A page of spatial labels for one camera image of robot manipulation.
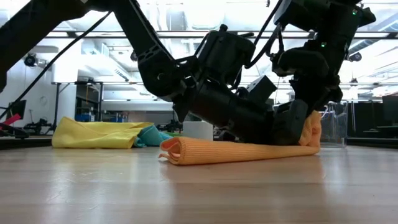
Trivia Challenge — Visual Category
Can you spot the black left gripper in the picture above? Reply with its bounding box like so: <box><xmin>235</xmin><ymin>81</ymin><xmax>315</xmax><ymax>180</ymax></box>
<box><xmin>174</xmin><ymin>80</ymin><xmax>309</xmax><ymax>146</ymax></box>

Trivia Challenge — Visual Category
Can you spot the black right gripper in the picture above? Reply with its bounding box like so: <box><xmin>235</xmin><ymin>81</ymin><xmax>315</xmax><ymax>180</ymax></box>
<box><xmin>290</xmin><ymin>76</ymin><xmax>345</xmax><ymax>116</ymax></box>

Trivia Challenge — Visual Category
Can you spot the clear plastic basket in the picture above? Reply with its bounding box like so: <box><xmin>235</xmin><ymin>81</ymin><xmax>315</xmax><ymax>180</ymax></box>
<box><xmin>320</xmin><ymin>101</ymin><xmax>349</xmax><ymax>149</ymax></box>

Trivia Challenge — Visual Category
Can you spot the orange microfiber towel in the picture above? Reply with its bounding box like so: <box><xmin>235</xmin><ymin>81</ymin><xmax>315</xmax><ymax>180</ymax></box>
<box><xmin>158</xmin><ymin>110</ymin><xmax>323</xmax><ymax>166</ymax></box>

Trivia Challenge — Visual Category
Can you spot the blue microfiber towel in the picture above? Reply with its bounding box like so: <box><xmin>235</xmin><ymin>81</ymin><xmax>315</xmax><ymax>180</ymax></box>
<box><xmin>133</xmin><ymin>124</ymin><xmax>174</xmax><ymax>149</ymax></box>

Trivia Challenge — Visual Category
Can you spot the yellow microfiber towel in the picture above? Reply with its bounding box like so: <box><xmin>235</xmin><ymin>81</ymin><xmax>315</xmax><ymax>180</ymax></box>
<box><xmin>51</xmin><ymin>116</ymin><xmax>153</xmax><ymax>149</ymax></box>

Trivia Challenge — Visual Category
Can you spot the large black monitor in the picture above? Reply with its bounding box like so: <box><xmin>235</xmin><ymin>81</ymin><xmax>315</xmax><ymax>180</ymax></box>
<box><xmin>381</xmin><ymin>95</ymin><xmax>398</xmax><ymax>126</ymax></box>

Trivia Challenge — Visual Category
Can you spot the white round plant pot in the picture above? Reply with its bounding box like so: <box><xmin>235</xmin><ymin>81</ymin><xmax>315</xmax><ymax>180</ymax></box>
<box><xmin>182</xmin><ymin>120</ymin><xmax>215</xmax><ymax>141</ymax></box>

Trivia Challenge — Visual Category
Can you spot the black shelf rack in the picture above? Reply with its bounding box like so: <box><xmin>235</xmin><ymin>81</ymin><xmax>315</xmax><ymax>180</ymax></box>
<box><xmin>73</xmin><ymin>80</ymin><xmax>104</xmax><ymax>123</ymax></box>

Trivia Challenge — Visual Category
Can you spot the white cabinet box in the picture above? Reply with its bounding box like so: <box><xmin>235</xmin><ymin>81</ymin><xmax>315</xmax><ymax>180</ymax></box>
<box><xmin>51</xmin><ymin>60</ymin><xmax>78</xmax><ymax>84</ymax></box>

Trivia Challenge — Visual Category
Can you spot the small black monitor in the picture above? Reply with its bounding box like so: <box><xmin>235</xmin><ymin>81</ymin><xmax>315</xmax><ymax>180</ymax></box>
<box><xmin>6</xmin><ymin>99</ymin><xmax>27</xmax><ymax>121</ymax></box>

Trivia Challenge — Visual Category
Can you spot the red object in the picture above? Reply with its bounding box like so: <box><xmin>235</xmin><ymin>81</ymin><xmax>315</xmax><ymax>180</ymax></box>
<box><xmin>0</xmin><ymin>113</ymin><xmax>22</xmax><ymax>127</ymax></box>

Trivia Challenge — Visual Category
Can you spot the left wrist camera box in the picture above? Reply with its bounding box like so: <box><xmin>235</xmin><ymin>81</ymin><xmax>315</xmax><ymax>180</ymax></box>
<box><xmin>247</xmin><ymin>74</ymin><xmax>277</xmax><ymax>105</ymax></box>

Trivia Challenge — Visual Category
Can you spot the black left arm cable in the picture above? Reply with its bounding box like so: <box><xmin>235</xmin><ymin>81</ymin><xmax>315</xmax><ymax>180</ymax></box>
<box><xmin>0</xmin><ymin>11</ymin><xmax>113</xmax><ymax>121</ymax></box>

